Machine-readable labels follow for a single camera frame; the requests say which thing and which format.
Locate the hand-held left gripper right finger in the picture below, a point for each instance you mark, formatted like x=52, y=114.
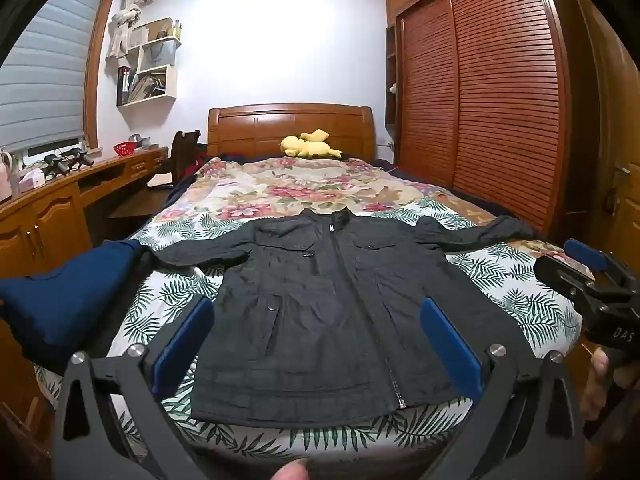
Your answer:
x=450, y=350

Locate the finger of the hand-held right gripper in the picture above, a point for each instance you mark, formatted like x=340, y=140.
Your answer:
x=560, y=275
x=585, y=254

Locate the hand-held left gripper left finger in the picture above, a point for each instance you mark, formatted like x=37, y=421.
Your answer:
x=182, y=345

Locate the black jacket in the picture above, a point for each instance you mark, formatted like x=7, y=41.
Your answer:
x=320, y=310

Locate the navy blue folded clothes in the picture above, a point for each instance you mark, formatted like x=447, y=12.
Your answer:
x=65, y=295

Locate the person's right hand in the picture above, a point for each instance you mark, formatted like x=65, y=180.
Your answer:
x=595, y=385

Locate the person's left hand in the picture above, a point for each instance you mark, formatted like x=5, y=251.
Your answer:
x=292, y=471

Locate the leaf print bed sheet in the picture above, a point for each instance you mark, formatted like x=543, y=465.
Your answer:
x=500, y=280

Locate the wooden door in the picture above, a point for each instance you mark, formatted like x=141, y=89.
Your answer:
x=615, y=135

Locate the white paper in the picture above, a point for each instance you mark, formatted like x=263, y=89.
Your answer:
x=161, y=180

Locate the red garment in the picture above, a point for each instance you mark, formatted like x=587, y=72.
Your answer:
x=200, y=161

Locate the wooden desk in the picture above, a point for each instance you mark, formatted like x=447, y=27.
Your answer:
x=55, y=210

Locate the floral blanket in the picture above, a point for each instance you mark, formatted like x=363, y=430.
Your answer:
x=280, y=185

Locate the dark wooden chair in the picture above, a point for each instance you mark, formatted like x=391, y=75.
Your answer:
x=182, y=155

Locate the wooden louvred wardrobe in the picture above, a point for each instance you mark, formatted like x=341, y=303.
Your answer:
x=475, y=85

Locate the red basket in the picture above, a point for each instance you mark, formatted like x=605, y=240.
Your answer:
x=125, y=149

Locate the metal pot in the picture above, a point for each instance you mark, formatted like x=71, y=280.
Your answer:
x=139, y=140

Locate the black device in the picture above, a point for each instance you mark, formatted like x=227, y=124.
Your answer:
x=80, y=157
x=55, y=164

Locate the pink tissue box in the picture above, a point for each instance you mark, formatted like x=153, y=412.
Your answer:
x=34, y=180

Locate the yellow plush toy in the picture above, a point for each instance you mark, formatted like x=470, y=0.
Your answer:
x=307, y=146

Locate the pink kettle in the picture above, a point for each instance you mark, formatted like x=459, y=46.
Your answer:
x=5, y=175

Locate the wooden bed headboard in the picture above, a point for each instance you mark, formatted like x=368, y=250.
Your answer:
x=290, y=122

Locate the black binder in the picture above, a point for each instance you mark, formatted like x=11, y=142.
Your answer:
x=123, y=85

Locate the grey window blind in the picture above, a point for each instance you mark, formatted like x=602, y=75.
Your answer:
x=45, y=70

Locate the white hanging cloth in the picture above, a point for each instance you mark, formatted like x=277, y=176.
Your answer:
x=125, y=20

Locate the white wall shelf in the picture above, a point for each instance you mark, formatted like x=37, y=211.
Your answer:
x=150, y=55

